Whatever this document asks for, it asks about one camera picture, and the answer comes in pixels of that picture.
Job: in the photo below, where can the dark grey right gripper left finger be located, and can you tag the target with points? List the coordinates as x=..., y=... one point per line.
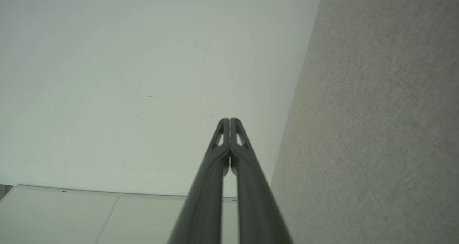
x=206, y=194

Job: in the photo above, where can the grey fabric sofa cushion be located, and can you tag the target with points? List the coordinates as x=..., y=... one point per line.
x=376, y=129

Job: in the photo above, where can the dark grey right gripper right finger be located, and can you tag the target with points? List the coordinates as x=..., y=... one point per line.
x=254, y=197

